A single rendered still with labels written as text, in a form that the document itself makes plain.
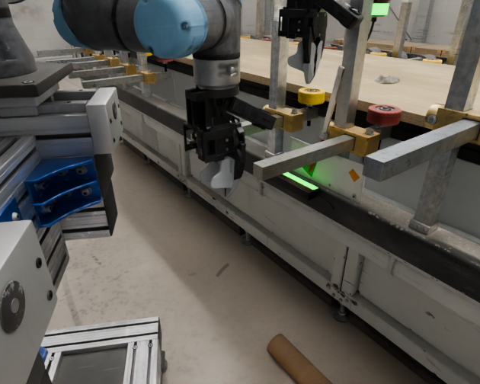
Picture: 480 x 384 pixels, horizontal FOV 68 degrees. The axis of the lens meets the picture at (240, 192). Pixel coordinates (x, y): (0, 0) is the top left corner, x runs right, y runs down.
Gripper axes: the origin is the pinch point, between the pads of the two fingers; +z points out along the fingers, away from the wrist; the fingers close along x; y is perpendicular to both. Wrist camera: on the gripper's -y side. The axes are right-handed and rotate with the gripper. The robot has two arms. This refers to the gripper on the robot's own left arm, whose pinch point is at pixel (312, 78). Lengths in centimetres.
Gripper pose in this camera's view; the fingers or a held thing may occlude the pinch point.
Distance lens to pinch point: 85.5
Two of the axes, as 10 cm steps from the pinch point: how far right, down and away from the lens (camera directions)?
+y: -8.3, -2.6, 4.8
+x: -5.5, 4.0, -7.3
